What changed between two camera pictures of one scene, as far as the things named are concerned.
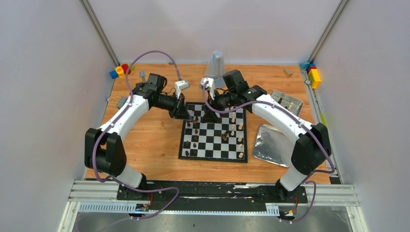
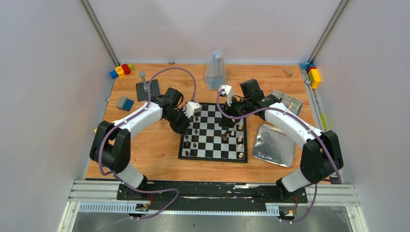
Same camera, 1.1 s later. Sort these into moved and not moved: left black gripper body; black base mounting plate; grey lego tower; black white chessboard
Moved: left black gripper body
Not moved: black white chessboard; grey lego tower; black base mounting plate
